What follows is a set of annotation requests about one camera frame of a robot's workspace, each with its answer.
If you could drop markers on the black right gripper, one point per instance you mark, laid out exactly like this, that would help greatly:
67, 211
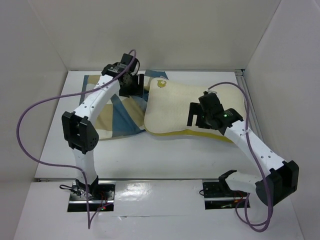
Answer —
198, 116

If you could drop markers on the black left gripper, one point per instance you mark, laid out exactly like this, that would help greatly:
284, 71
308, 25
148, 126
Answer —
137, 90

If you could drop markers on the blue beige patchwork pillowcase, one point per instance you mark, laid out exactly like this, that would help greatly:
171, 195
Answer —
124, 116

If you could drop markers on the cream and yellow pillow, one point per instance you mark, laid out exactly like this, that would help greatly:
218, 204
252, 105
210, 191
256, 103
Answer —
168, 106

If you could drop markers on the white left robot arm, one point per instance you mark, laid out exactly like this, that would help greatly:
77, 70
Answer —
78, 125

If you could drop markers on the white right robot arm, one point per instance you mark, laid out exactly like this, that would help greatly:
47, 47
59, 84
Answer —
278, 178

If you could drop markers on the aluminium rail right side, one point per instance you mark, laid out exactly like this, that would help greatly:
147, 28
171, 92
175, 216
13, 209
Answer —
253, 121

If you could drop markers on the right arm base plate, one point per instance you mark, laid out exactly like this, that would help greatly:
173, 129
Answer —
217, 197

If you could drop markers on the aluminium rail front edge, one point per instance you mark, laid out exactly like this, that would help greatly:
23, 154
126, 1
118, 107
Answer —
61, 179

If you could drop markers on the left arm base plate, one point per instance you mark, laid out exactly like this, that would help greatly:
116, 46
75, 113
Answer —
102, 200

